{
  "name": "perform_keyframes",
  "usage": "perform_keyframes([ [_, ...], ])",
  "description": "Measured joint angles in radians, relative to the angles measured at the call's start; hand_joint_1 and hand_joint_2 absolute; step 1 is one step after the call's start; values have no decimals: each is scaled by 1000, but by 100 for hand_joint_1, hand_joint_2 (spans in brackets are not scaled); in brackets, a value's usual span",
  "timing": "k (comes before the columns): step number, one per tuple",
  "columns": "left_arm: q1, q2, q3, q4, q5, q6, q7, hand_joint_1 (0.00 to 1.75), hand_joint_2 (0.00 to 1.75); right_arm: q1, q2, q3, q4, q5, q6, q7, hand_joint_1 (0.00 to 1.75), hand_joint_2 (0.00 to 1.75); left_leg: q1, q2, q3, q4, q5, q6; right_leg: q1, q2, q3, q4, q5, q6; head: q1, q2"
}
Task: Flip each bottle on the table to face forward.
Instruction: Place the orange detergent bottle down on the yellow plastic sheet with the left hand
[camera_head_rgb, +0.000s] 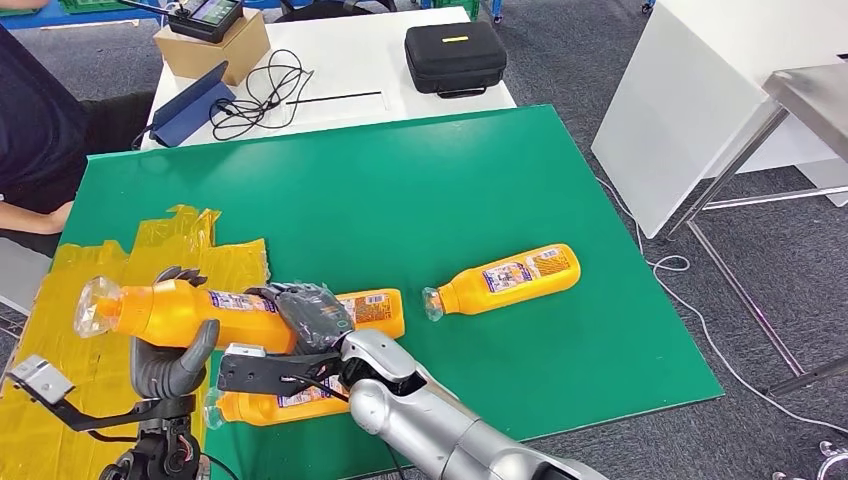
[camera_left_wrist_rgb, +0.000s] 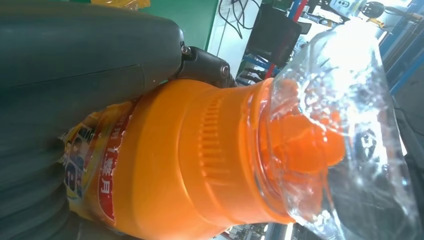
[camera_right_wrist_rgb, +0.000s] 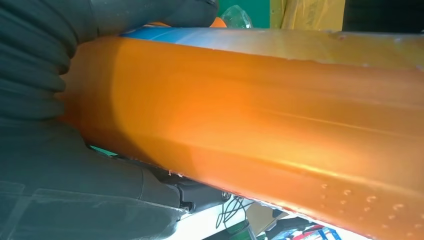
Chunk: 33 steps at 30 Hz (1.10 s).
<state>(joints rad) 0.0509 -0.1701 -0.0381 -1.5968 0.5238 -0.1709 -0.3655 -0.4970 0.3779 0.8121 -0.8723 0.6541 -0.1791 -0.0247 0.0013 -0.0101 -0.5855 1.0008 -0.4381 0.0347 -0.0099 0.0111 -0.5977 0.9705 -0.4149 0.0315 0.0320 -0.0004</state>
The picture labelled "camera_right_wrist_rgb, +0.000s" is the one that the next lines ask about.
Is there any green plastic crate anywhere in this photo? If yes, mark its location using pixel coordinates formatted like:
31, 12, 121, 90
228, 220, 251, 240

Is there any cardboard box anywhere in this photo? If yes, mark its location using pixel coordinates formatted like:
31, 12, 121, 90
246, 202, 289, 234

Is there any yellow plastic sheet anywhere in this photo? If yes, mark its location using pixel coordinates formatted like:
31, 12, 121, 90
269, 0, 346, 33

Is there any black cable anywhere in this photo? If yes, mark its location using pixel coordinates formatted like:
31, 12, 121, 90
215, 195, 254, 230

